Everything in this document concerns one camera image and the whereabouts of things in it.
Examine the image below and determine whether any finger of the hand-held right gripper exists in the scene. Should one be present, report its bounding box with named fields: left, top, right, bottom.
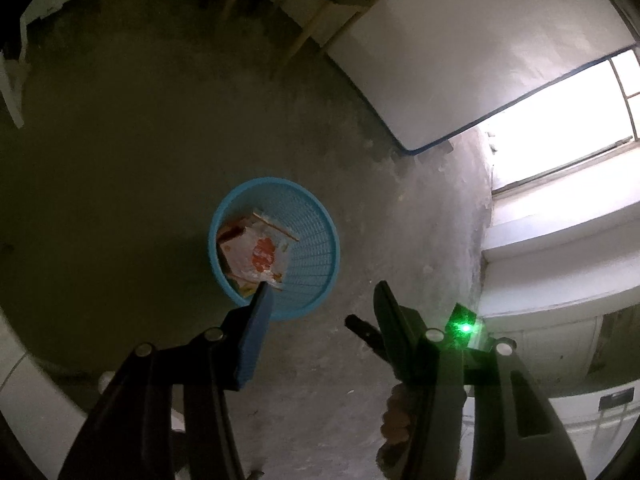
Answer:
left=345, top=314, right=386, bottom=358

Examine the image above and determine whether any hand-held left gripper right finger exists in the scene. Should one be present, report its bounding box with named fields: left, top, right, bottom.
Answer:
left=374, top=280, right=586, bottom=480

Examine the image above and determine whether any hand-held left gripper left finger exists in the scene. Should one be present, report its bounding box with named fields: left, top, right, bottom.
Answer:
left=57, top=282, right=275, bottom=480

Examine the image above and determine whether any white packet with red print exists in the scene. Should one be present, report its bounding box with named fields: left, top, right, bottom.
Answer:
left=222, top=209, right=301, bottom=293

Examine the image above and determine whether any blue plastic waste basket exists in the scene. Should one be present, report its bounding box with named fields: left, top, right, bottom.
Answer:
left=208, top=176, right=341, bottom=322

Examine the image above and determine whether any person's right hand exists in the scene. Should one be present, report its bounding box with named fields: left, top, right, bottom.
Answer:
left=375, top=384, right=416, bottom=476

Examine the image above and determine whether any white cabinet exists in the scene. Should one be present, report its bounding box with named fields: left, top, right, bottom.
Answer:
left=465, top=310, right=640, bottom=480

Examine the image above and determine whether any window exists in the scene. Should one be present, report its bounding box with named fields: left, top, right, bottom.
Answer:
left=482, top=49, right=640, bottom=191

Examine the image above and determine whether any white mattress with blue edge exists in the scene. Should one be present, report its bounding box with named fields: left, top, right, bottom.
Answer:
left=320, top=0, right=640, bottom=155

